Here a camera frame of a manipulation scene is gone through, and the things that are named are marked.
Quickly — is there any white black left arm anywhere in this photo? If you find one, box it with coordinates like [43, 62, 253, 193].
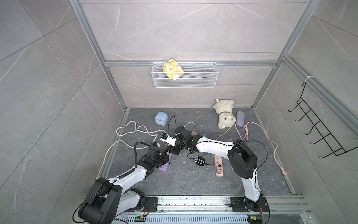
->
[72, 141, 169, 224]

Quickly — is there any metal base rail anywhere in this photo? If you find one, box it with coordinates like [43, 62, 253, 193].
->
[75, 195, 317, 224]

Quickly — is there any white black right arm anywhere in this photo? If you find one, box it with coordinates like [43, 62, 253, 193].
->
[160, 126, 270, 212]

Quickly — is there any thin black cable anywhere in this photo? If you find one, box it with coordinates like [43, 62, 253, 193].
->
[186, 152, 222, 167]

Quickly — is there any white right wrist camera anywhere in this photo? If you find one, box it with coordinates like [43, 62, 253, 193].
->
[160, 133, 177, 147]

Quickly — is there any light blue alarm clock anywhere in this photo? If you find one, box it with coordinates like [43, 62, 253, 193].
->
[154, 112, 168, 126]

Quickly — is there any pink power cord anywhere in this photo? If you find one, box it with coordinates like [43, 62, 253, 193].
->
[216, 121, 289, 176]

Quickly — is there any black wall hook rack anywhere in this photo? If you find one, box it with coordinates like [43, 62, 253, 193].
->
[288, 82, 358, 159]

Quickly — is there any pink power strip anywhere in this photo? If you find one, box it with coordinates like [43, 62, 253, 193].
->
[214, 155, 224, 177]

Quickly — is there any purple power strip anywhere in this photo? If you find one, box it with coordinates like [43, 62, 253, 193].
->
[158, 153, 172, 172]

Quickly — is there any white teddy bear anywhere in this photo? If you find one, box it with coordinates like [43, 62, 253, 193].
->
[213, 99, 236, 130]

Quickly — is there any black silver shaver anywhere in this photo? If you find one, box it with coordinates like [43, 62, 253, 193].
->
[194, 156, 206, 166]

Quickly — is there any lavender oval case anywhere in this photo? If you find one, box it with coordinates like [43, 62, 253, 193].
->
[236, 111, 245, 127]

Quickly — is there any white wire wall basket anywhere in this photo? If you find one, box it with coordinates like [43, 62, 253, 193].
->
[152, 62, 219, 88]

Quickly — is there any thick white power cord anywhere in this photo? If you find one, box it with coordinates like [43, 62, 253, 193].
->
[95, 120, 168, 182]

